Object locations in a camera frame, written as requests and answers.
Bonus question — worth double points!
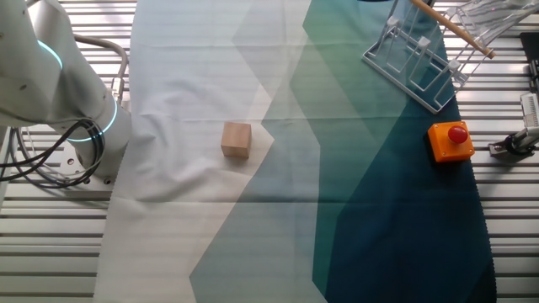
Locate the robot base cable bundle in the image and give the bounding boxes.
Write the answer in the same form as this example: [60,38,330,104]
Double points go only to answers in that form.
[0,120,106,190]

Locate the orange emergency stop button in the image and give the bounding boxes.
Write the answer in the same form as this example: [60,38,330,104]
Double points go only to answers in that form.
[427,120,476,167]

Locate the silver finned camera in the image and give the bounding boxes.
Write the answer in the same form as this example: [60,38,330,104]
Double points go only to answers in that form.
[520,92,539,128]

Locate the blue green white tablecloth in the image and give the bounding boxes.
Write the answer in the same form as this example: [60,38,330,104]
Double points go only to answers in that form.
[93,0,498,303]

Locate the wooden rack rod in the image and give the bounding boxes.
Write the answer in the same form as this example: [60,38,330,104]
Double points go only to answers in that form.
[408,0,497,59]

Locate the grey corrugated hose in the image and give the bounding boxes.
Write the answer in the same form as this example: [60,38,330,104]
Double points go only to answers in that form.
[75,35,130,106]

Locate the white wire cup rack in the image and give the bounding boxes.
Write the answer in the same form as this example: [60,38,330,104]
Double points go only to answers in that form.
[361,0,489,114]

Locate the metal base mounting plate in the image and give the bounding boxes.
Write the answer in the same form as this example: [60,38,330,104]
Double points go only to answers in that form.
[58,138,115,186]

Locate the clear glass mug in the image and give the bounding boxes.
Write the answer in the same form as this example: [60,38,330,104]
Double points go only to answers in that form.
[452,0,539,47]

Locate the wooden cube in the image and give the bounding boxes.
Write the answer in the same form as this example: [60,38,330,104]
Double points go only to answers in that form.
[221,121,253,160]

